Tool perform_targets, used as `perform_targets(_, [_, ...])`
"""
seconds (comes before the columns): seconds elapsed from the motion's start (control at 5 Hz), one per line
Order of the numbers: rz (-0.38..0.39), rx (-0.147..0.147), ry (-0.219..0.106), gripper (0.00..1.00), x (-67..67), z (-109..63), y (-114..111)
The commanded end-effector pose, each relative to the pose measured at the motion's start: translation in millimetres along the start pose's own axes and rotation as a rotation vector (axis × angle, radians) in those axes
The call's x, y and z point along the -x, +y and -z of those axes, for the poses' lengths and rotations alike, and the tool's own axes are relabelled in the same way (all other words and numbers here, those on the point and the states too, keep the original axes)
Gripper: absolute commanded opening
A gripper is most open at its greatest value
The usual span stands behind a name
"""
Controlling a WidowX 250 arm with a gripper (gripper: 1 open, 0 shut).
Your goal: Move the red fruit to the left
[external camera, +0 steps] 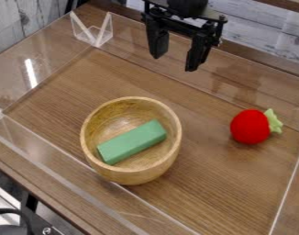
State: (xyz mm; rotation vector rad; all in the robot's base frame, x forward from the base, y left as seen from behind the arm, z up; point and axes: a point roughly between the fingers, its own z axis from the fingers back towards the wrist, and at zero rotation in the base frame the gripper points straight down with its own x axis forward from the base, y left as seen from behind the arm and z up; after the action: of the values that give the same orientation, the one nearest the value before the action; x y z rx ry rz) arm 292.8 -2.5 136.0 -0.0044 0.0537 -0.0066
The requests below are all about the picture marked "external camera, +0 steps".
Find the black table leg bracket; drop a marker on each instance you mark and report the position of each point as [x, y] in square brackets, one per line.
[42, 227]

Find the clear acrylic tray enclosure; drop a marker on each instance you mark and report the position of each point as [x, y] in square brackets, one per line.
[226, 188]

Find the wooden bowl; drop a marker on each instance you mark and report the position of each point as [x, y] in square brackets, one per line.
[117, 117]

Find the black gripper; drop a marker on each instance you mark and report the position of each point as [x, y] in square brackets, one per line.
[189, 17]

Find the green rectangular block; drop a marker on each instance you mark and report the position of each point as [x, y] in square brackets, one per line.
[131, 142]

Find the red plush strawberry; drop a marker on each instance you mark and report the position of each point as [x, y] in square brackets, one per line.
[253, 126]

